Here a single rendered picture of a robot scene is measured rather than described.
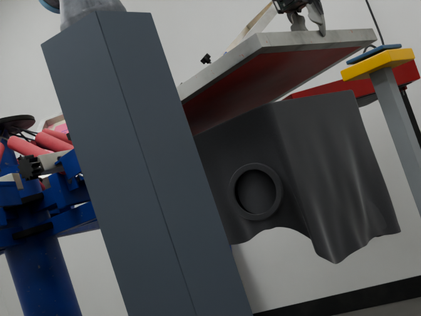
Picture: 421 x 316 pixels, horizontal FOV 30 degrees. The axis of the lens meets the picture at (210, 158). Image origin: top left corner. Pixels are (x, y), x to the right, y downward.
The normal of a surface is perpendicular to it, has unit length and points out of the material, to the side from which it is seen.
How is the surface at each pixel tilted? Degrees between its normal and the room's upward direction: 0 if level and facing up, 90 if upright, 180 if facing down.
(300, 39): 84
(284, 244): 90
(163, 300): 90
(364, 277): 90
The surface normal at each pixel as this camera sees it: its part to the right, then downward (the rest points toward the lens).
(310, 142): 0.72, -0.29
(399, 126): -0.62, 0.14
